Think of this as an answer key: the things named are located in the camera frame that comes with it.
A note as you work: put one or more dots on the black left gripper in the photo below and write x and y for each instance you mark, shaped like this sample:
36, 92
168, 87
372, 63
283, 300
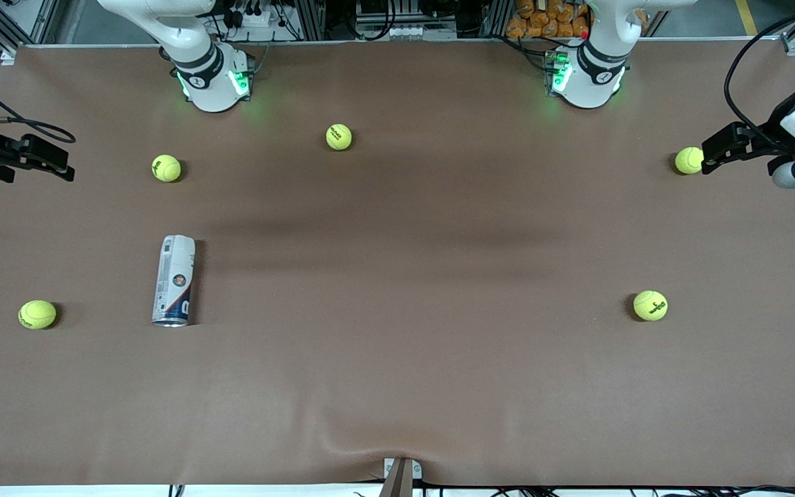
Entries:
764, 141

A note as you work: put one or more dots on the clear labelled tennis ball can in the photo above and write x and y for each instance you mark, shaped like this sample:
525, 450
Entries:
175, 276

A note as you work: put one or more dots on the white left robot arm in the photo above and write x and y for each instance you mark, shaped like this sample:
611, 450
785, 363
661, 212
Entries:
594, 76

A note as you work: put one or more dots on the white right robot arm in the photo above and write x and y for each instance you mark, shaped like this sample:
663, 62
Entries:
214, 76

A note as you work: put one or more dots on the yellow tennis ball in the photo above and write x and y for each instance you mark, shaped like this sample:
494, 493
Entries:
339, 137
37, 314
687, 160
166, 168
650, 305

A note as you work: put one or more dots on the orange packed goods bag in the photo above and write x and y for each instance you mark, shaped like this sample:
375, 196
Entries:
542, 19

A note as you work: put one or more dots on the white power strip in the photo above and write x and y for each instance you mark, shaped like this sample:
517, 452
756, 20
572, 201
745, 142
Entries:
418, 31
252, 19

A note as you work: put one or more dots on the brown table cover mat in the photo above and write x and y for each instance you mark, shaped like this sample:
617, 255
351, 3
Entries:
397, 379

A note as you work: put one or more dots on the grey metal table bracket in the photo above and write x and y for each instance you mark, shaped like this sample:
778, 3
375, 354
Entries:
401, 476

